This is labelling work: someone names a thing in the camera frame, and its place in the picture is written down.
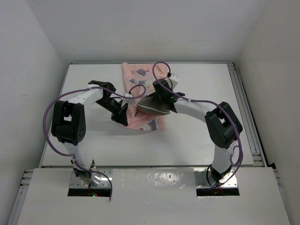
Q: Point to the aluminium rail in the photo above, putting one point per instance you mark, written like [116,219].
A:
[20,197]
[248,120]

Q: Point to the grey pillow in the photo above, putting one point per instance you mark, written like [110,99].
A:
[157,104]

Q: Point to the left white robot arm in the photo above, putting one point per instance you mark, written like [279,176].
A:
[69,123]

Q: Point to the left aluminium rail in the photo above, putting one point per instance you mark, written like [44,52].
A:
[20,197]

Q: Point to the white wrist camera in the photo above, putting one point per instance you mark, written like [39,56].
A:
[127,99]
[174,79]

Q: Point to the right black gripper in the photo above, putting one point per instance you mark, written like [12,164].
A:
[162,96]

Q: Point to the right aluminium rail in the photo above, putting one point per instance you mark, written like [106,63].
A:
[248,120]

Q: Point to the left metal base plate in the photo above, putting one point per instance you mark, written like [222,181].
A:
[97,181]

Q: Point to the white front cover panel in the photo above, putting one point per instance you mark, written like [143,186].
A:
[153,197]

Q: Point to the pink cartoon pillowcase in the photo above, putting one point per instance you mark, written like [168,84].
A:
[138,79]

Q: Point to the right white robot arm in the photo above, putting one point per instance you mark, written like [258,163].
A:
[223,125]

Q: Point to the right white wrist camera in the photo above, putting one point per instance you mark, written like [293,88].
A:
[174,79]

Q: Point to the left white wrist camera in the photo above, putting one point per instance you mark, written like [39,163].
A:
[127,99]

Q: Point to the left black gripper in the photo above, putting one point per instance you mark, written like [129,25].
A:
[119,116]

